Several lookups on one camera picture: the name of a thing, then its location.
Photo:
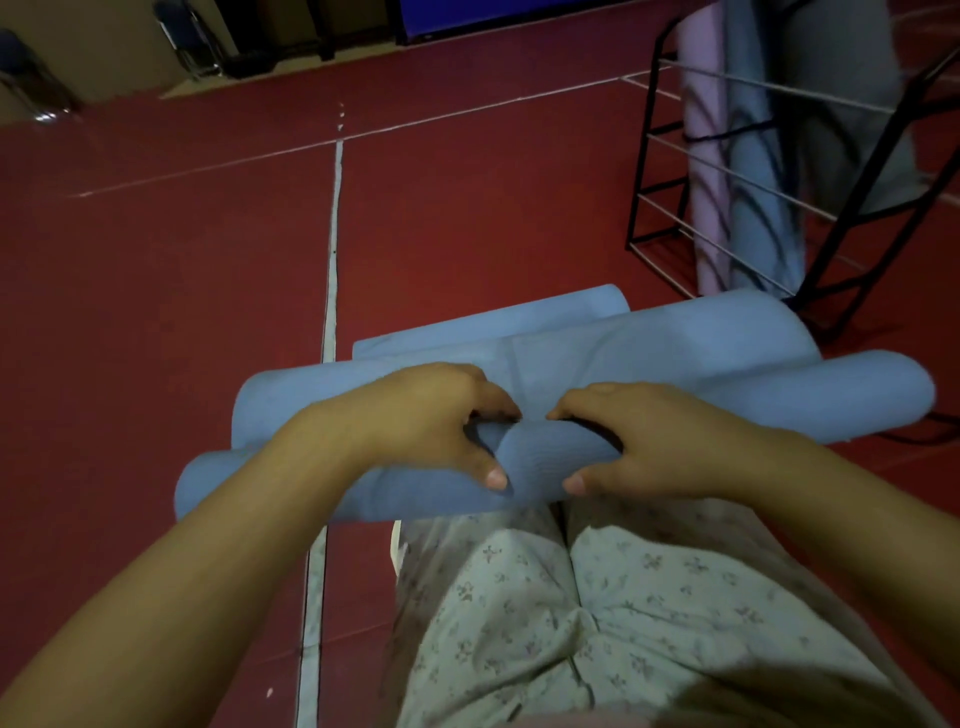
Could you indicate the person's left hand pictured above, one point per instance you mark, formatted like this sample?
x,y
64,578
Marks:
x,y
409,420

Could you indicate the person's right hand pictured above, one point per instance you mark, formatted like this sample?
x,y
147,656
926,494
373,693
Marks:
x,y
675,442

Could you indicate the person's left thumb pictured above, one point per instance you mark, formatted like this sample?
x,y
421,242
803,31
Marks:
x,y
484,466

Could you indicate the person's right thumb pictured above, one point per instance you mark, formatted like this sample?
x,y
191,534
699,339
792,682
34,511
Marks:
x,y
596,474

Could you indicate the blue yoga mat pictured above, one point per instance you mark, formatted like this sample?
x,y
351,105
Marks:
x,y
705,352

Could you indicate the person's left forearm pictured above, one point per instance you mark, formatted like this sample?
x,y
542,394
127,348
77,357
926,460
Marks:
x,y
161,585

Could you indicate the person's right forearm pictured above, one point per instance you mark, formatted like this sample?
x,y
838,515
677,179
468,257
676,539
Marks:
x,y
870,540

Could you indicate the floral print trousers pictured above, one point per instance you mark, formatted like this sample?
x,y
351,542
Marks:
x,y
615,622

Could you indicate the pink rolled mat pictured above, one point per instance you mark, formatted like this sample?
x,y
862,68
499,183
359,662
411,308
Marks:
x,y
705,150

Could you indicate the blue patterned rolled mat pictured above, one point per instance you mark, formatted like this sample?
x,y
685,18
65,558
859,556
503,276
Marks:
x,y
757,165

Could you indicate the black metal rack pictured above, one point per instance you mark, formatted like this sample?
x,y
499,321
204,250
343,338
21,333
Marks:
x,y
840,172

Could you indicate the blue board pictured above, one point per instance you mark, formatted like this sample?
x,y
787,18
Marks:
x,y
480,15

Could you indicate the grey rolled mat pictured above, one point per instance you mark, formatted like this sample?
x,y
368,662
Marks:
x,y
847,97

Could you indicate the folding metal chair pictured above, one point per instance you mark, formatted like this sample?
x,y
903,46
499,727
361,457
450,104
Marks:
x,y
187,34
34,79

